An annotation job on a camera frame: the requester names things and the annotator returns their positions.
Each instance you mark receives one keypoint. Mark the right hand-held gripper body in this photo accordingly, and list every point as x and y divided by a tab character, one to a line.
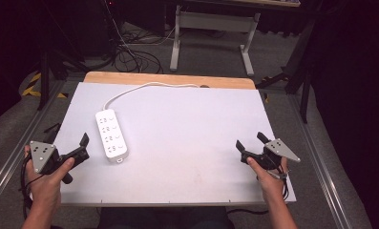
274	152

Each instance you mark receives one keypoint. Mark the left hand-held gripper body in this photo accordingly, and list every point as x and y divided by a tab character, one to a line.
42	156

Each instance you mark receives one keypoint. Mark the person's left hand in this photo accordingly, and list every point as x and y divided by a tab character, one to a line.
47	187

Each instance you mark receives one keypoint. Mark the person's right hand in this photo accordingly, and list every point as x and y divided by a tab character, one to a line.
269	184

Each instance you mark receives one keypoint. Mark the white power strip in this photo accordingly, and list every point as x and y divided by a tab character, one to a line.
111	135

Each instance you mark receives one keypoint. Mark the yellow black floor tape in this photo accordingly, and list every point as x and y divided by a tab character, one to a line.
34	87

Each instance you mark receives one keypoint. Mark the black metal stand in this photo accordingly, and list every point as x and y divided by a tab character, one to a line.
45	76
300	70

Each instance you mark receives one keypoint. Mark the aluminium frame rail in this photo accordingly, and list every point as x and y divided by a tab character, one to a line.
320	165
16	156

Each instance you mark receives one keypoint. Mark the white metal desk frame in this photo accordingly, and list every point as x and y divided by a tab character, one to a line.
214	24

